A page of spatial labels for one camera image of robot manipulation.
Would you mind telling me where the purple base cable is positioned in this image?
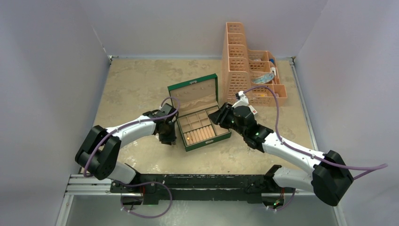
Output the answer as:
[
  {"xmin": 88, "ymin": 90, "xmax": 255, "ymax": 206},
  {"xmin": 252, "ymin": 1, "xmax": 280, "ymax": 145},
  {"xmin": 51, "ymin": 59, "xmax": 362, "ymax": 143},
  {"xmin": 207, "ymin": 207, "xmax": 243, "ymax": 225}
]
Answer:
[{"xmin": 120, "ymin": 183, "xmax": 173, "ymax": 219}]

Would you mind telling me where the orange plastic organizer rack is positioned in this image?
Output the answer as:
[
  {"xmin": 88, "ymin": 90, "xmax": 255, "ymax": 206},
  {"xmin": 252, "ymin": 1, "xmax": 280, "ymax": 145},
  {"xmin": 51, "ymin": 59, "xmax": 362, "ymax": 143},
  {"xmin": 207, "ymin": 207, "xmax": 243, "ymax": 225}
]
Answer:
[{"xmin": 219, "ymin": 22, "xmax": 287, "ymax": 106}]

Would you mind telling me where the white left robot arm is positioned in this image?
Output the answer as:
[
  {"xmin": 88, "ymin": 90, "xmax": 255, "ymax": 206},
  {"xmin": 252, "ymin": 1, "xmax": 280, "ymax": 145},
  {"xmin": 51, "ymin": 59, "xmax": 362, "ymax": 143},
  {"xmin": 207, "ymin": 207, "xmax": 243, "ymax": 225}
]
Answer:
[{"xmin": 75, "ymin": 103, "xmax": 178, "ymax": 193}]

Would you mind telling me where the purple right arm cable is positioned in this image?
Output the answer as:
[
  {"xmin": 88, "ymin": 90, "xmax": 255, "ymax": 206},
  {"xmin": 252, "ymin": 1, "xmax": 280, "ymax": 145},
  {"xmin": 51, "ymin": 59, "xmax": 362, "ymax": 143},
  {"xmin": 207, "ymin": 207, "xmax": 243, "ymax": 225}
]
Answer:
[{"xmin": 243, "ymin": 86, "xmax": 389, "ymax": 171}]

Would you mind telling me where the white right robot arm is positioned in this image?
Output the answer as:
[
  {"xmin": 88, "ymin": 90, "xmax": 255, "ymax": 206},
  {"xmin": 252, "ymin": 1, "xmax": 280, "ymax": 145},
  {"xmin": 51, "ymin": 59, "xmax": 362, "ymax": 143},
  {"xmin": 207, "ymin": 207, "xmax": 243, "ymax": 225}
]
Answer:
[{"xmin": 208, "ymin": 103, "xmax": 354, "ymax": 206}]

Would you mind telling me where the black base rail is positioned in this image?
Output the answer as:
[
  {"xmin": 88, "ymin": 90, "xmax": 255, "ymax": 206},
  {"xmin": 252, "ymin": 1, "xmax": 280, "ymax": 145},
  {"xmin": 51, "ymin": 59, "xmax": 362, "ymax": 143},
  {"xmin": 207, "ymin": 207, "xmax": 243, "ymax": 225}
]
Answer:
[{"xmin": 111, "ymin": 165, "xmax": 294, "ymax": 206}]

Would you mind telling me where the small white green box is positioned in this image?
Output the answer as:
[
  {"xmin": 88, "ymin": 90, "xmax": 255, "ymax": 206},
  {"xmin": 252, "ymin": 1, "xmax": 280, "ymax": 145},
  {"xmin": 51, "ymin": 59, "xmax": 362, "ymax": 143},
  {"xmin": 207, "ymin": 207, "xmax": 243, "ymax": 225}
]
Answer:
[{"xmin": 248, "ymin": 105, "xmax": 258, "ymax": 115}]

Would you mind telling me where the clear tape roll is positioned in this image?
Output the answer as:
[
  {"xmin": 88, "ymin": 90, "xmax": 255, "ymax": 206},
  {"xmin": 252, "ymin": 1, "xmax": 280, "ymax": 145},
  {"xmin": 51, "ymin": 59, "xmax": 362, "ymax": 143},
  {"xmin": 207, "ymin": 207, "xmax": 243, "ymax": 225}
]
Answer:
[{"xmin": 252, "ymin": 73, "xmax": 275, "ymax": 84}]

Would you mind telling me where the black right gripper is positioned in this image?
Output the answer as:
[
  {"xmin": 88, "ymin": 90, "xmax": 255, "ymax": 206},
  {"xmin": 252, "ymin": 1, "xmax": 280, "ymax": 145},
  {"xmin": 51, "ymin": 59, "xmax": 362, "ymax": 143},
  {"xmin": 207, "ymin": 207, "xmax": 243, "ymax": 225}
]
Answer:
[{"xmin": 208, "ymin": 103, "xmax": 247, "ymax": 137}]

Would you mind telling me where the green jewelry box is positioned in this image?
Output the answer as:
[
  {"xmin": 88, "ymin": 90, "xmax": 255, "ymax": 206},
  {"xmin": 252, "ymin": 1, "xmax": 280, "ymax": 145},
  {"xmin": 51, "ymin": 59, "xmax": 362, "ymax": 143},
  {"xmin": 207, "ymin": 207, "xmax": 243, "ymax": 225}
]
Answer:
[{"xmin": 167, "ymin": 73, "xmax": 231, "ymax": 152}]

